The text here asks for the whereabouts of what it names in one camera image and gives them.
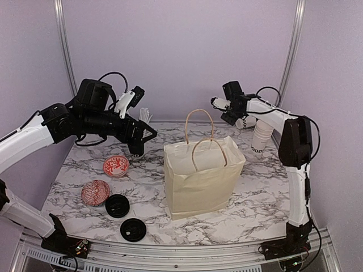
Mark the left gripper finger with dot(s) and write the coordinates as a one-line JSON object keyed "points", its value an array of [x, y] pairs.
{"points": [[148, 138], [148, 128]]}

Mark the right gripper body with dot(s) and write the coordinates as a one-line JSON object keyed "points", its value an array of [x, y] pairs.
{"points": [[233, 115]]}

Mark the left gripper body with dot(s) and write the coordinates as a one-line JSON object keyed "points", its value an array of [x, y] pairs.
{"points": [[136, 132]]}

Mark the white paper coffee cup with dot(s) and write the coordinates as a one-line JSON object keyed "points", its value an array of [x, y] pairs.
{"points": [[245, 123]]}

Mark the cream paper bag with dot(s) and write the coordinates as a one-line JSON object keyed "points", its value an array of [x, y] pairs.
{"points": [[200, 176]]}

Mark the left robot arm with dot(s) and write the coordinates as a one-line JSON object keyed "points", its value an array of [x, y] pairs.
{"points": [[94, 110]]}

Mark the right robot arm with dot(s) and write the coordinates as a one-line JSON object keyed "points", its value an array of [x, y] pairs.
{"points": [[294, 152]]}

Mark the black cup with straws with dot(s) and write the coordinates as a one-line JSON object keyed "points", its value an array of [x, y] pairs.
{"points": [[137, 150]]}

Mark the stack of white cups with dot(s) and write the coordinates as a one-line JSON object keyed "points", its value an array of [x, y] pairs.
{"points": [[261, 136]]}

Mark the red floral bowl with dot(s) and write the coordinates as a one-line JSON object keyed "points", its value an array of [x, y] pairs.
{"points": [[116, 166]]}

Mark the red patterned bowl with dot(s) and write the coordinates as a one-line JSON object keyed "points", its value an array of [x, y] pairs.
{"points": [[95, 193]]}

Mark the stack of black lids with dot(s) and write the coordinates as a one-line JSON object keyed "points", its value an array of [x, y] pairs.
{"points": [[117, 206]]}

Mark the loose black lid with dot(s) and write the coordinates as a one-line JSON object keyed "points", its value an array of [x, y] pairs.
{"points": [[133, 230]]}

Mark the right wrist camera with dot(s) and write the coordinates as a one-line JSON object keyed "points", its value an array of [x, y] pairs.
{"points": [[220, 104]]}

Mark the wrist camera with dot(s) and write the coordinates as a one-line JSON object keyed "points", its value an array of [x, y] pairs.
{"points": [[220, 104], [128, 99]]}

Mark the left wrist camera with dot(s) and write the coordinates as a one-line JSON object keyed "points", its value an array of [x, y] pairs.
{"points": [[128, 99]]}

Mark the right aluminium post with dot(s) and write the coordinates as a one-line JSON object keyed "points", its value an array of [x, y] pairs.
{"points": [[293, 47]]}

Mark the aluminium post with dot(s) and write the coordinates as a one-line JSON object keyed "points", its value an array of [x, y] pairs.
{"points": [[61, 25], [293, 47]]}

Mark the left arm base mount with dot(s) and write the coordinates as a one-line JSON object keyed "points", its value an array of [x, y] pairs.
{"points": [[60, 242]]}

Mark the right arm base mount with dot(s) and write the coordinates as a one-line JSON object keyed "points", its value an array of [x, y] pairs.
{"points": [[285, 245]]}

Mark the left aluminium post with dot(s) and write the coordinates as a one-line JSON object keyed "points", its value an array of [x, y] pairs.
{"points": [[61, 25]]}

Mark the aluminium front rail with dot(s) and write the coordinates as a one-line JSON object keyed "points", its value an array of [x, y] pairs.
{"points": [[114, 256]]}

